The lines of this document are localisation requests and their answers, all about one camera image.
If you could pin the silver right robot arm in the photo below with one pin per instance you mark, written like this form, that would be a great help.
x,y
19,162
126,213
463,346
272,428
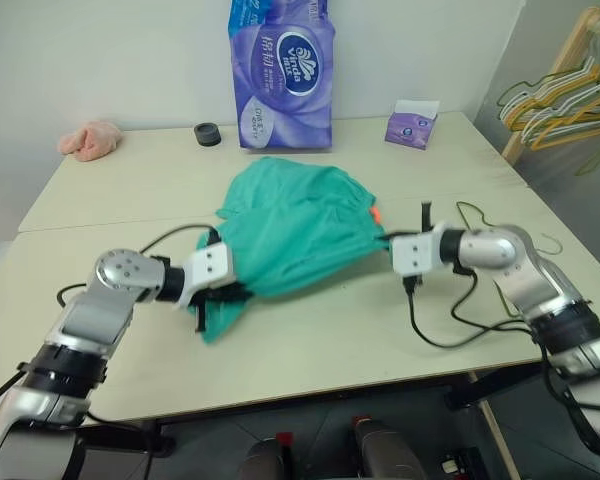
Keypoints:
x,y
540,280

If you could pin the small white box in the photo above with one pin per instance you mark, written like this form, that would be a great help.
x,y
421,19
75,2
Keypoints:
x,y
451,465

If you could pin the wooden table leg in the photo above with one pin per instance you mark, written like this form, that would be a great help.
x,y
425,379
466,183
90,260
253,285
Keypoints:
x,y
497,435

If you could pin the purple Vinda tissue pack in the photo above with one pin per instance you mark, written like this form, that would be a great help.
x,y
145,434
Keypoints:
x,y
280,75

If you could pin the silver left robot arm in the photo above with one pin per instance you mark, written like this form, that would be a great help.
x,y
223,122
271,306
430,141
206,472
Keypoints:
x,y
110,300

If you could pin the large dark rounded shape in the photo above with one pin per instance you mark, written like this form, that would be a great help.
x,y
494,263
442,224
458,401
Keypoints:
x,y
387,452

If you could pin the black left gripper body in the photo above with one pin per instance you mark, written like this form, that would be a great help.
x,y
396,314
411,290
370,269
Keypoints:
x,y
220,294

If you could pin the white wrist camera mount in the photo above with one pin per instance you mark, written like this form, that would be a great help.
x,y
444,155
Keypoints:
x,y
210,265
412,252

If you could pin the small dark rounded shape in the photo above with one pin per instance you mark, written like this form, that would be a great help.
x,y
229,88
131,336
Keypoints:
x,y
260,462

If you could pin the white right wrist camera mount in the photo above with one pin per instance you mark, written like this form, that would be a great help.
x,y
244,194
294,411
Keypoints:
x,y
412,252

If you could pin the pink fluffy cloth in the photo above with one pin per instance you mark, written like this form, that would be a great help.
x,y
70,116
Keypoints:
x,y
90,142

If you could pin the small purple tissue box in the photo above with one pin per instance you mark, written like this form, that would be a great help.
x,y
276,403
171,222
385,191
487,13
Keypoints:
x,y
410,130

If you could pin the green shorts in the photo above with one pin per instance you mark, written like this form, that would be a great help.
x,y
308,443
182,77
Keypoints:
x,y
290,235

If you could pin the wooden clothes rack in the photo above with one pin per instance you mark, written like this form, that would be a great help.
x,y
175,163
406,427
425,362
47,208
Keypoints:
x,y
570,50

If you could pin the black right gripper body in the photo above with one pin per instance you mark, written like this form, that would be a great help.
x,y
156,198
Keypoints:
x,y
411,281

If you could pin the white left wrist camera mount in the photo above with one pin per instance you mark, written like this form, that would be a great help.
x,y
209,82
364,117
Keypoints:
x,y
210,265

